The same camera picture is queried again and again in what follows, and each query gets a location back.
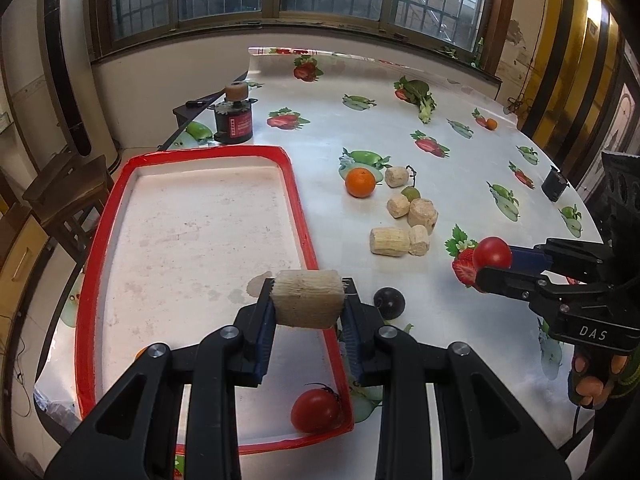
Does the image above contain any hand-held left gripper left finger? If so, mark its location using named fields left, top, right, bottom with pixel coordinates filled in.
left=44, top=277, right=278, bottom=480

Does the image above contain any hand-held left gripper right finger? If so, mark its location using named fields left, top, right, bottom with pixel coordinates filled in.
left=340, top=280, right=571, bottom=480

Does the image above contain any large orange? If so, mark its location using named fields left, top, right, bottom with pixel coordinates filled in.
left=345, top=166, right=377, bottom=199

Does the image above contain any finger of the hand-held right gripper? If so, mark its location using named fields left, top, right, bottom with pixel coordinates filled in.
left=474, top=265, right=567, bottom=307
left=509, top=237, right=612, bottom=282

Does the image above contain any green leafy vegetable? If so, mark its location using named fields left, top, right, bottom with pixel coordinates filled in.
left=394, top=76, right=437, bottom=124

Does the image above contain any small black box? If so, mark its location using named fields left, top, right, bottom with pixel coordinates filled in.
left=541, top=167, right=571, bottom=203

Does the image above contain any red tomato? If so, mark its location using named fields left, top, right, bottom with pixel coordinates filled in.
left=290, top=384, right=345, bottom=433
left=472, top=236, right=513, bottom=272

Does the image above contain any wooden chair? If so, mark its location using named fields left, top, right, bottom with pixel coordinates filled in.
left=22, top=152, right=116, bottom=266

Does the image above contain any large beige corn cob piece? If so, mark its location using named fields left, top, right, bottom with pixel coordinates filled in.
left=270, top=269, right=347, bottom=331

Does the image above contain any dark purple plum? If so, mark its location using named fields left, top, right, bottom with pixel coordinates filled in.
left=373, top=287, right=407, bottom=320

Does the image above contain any person's right forearm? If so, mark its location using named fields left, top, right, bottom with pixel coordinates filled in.
left=590, top=394, right=640, bottom=463

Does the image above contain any black red ink bottle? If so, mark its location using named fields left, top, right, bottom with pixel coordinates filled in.
left=207, top=81, right=260, bottom=145

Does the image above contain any person's right hand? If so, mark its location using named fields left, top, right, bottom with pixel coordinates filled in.
left=567, top=350, right=640, bottom=409

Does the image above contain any long beige corn cob piece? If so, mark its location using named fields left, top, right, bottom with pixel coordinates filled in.
left=369, top=227, right=412, bottom=257

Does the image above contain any yellow wooden cabinet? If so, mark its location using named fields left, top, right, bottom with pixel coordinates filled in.
left=0, top=200, right=53, bottom=321

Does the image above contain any red rimmed white tray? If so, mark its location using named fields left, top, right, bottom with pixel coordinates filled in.
left=74, top=145, right=356, bottom=456

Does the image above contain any yellow wooden door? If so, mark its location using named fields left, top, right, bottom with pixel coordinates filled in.
left=520, top=0, right=633, bottom=161

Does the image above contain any white standing air conditioner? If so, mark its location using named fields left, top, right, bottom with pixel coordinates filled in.
left=0, top=0, right=121, bottom=171

